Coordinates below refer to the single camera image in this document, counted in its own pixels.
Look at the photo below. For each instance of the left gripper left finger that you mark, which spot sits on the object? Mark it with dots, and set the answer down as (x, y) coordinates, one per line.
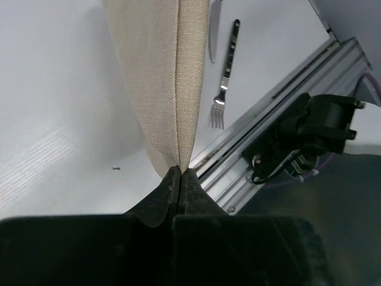
(161, 203)

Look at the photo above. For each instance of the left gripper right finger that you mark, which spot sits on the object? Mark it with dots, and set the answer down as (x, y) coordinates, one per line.
(193, 199)

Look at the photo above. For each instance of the beige cloth napkin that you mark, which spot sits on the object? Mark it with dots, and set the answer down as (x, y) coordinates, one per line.
(160, 48)

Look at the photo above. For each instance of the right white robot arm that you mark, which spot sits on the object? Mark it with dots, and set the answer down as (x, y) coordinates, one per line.
(323, 126)

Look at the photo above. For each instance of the aluminium front rail frame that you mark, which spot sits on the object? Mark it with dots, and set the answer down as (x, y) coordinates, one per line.
(339, 68)

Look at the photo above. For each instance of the steel fork black handle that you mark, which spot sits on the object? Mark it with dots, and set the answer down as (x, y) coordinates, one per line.
(219, 101)

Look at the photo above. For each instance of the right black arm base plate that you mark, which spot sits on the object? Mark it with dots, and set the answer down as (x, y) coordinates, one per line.
(273, 152)

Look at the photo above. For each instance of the steel knife black handle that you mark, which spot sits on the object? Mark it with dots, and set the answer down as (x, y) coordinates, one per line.
(214, 22)

